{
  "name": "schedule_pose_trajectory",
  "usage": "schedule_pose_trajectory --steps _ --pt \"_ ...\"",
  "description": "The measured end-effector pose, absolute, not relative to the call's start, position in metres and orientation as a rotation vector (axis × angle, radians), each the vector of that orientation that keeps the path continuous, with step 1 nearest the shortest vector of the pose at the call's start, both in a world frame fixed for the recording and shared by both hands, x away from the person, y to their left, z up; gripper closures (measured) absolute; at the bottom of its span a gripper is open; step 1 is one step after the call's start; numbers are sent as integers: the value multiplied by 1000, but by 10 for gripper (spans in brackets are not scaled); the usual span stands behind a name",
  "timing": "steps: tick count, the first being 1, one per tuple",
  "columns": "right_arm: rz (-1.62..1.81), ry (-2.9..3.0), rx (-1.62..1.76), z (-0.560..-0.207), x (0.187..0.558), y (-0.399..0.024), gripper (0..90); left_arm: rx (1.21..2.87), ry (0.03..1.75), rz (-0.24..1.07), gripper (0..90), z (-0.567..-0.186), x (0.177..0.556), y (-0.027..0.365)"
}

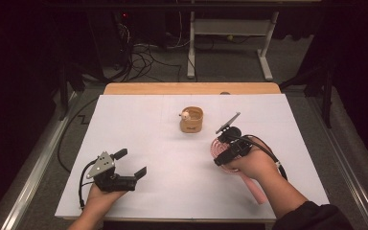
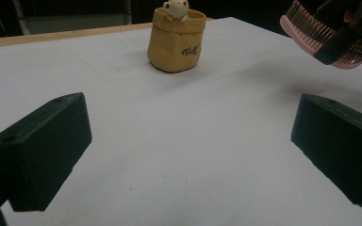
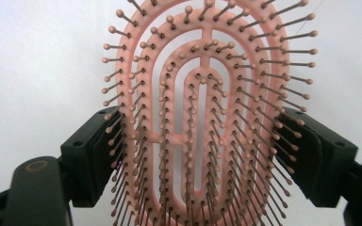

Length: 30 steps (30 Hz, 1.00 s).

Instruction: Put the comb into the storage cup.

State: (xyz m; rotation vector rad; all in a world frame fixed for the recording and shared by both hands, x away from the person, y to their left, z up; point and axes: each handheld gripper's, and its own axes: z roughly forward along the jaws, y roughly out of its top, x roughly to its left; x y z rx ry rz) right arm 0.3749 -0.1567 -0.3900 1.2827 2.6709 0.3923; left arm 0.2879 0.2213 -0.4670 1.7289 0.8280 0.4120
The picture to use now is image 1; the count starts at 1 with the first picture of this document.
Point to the white metal stand frame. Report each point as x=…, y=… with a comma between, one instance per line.
x=230, y=27

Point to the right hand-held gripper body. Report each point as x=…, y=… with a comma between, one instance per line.
x=234, y=142

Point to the metal floor rail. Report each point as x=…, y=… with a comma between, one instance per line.
x=341, y=159
x=35, y=172

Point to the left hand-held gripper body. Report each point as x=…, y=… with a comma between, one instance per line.
x=115, y=182

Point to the person's left hand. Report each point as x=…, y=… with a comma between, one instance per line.
x=103, y=198

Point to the black computer tower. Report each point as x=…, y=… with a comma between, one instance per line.
x=108, y=35

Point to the dark metal stand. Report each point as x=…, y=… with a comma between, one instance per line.
x=64, y=92
x=327, y=96

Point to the pink hairbrush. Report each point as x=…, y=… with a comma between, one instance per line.
x=254, y=188

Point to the wooden table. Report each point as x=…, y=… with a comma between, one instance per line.
x=172, y=88

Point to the small yellow object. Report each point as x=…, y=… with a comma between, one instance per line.
x=230, y=37

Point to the person's right hand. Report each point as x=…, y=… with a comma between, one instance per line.
x=255, y=163

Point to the person's black sleeve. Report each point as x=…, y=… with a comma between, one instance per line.
x=316, y=218

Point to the tan cup with small figure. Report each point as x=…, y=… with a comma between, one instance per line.
x=191, y=124

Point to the white table board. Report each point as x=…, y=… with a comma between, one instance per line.
x=134, y=127

